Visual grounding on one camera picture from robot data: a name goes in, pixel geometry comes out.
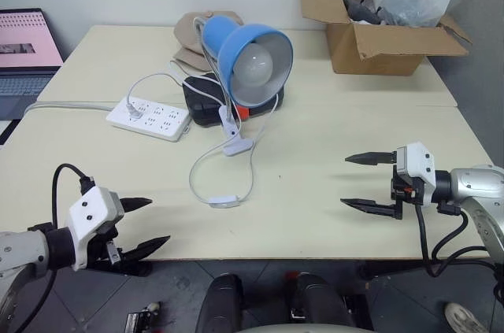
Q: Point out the dark items in cardboard box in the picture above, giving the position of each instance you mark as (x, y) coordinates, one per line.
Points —
(360, 6)

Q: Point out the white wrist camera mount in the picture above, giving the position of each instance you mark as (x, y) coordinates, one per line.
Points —
(94, 211)
(415, 163)

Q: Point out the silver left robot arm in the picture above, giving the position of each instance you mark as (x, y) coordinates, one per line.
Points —
(21, 248)

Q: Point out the white power strip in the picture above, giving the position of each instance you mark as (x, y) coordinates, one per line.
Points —
(157, 122)

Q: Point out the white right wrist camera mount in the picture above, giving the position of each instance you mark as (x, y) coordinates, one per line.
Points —
(415, 163)

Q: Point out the white frosted light bulb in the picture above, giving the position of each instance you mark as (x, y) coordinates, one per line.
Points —
(254, 63)

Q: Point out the black table foot bar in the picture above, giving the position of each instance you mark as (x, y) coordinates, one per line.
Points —
(393, 268)

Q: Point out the white shoe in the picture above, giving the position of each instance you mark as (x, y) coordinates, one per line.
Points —
(464, 319)

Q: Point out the white power plug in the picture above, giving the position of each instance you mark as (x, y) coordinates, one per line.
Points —
(135, 112)

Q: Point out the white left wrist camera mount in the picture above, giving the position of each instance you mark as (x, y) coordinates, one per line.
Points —
(94, 211)

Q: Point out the brown cardboard box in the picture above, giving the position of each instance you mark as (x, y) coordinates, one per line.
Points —
(374, 55)

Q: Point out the black box with red part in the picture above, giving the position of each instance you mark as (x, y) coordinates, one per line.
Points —
(201, 104)

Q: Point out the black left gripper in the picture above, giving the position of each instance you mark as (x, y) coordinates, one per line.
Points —
(98, 260)

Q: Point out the beige cloth bundle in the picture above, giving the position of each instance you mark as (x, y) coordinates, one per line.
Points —
(187, 34)

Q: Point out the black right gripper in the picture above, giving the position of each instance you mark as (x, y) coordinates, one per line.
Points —
(401, 185)

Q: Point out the laptop with pink screen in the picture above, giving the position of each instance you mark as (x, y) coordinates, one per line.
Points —
(23, 38)

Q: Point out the dark rounded shape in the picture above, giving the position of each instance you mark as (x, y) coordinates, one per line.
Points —
(220, 303)
(321, 301)

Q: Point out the caster wheel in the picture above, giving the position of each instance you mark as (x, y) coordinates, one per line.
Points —
(153, 308)

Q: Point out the blue clip desk lamp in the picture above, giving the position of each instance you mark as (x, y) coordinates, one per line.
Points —
(228, 39)

